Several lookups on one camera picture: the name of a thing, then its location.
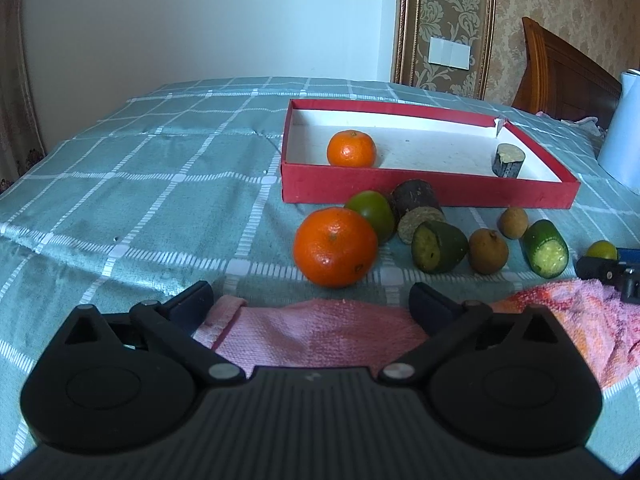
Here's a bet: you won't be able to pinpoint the white wall switch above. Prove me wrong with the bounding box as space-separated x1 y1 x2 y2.
428 37 471 71

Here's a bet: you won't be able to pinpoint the long dark sugarcane piece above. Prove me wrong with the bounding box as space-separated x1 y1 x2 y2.
390 179 447 245

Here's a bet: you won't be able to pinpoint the gold framed wall panel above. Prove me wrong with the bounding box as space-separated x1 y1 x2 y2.
391 0 497 101

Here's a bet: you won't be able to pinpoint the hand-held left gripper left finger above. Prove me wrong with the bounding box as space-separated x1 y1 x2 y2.
62 280 241 388

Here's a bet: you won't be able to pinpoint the patterned curtain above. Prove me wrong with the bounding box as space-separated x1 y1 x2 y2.
0 0 47 196

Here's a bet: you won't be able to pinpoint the green mandarin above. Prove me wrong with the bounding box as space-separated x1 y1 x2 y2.
344 190 397 246

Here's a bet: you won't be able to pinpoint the small green lime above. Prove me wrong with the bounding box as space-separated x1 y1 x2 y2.
585 240 619 261

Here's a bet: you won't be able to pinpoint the brown longan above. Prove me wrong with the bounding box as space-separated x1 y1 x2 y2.
468 228 510 276
498 207 529 240

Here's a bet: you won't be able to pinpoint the red cardboard box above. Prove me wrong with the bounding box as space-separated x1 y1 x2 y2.
281 98 582 209

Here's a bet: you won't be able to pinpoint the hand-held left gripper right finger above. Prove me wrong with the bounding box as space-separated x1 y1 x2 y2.
377 282 571 386

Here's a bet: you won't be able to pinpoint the small orange mandarin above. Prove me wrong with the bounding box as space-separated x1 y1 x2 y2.
327 129 377 168

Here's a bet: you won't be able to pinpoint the pink towel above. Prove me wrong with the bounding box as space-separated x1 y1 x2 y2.
192 277 640 391

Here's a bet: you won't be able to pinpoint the pink cloth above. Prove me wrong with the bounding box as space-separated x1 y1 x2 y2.
535 110 608 137

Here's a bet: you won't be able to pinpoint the green fruit chunk yellow flesh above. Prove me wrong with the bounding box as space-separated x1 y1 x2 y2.
411 221 469 275

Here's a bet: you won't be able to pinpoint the wooden headboard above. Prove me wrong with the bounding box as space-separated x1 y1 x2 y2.
511 16 623 126

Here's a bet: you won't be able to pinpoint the short dark sugarcane piece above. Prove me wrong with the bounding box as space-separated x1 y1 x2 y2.
492 143 522 179

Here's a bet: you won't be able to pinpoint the white jug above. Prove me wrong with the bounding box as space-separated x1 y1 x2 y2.
597 68 640 186

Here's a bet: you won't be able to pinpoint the green cucumber piece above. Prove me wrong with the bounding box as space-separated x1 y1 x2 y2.
522 220 570 278

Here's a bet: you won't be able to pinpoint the large orange mandarin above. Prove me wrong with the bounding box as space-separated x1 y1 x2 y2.
293 207 379 289

